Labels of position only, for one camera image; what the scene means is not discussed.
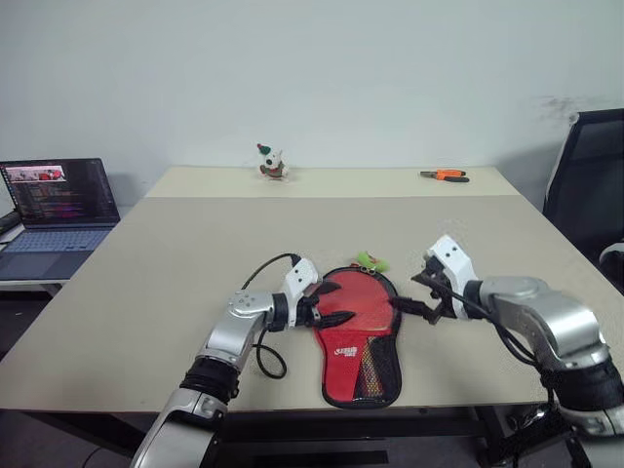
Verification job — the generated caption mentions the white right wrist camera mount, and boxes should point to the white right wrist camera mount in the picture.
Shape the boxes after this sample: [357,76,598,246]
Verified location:
[425,234,478,321]

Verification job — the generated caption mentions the open blue laptop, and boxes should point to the open blue laptop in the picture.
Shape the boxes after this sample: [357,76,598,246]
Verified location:
[0,157,122,282]

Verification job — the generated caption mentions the orange handled pliers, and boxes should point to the orange handled pliers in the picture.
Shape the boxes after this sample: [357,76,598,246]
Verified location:
[420,168,471,184]

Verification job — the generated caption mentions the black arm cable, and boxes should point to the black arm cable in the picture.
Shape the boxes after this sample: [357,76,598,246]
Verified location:
[242,252,301,379]
[446,290,555,389]

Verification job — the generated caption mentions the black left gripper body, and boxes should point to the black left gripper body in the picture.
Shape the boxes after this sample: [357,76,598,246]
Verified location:
[296,291,323,329]

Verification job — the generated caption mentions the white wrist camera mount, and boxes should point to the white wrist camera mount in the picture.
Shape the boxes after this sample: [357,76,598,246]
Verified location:
[425,234,478,321]
[284,259,322,329]

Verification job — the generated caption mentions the white plush dog toy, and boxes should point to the white plush dog toy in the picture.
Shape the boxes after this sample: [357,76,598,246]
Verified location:
[255,141,291,181]

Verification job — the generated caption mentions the black red paddle cover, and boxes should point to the black red paddle cover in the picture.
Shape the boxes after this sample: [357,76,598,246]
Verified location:
[311,265,406,409]

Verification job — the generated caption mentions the white side desk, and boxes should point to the white side desk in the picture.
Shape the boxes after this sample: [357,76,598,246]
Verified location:
[0,277,73,299]

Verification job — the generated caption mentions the black office chair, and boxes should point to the black office chair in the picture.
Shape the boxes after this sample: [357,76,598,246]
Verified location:
[542,108,624,296]

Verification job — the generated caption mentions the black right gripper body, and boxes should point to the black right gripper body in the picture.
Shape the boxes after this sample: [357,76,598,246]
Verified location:
[421,256,455,324]

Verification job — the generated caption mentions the green zipper pull charm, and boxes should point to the green zipper pull charm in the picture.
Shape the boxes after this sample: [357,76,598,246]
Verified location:
[357,251,392,274]

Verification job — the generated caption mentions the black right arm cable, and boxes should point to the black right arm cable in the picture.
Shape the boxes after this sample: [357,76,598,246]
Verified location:
[446,290,555,389]

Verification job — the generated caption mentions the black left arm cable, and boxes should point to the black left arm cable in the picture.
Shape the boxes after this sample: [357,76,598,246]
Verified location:
[242,252,301,379]

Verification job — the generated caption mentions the black table frame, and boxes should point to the black table frame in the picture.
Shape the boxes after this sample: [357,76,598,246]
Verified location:
[209,408,518,468]

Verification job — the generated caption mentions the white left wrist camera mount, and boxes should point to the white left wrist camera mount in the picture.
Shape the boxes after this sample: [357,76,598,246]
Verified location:
[284,259,322,329]

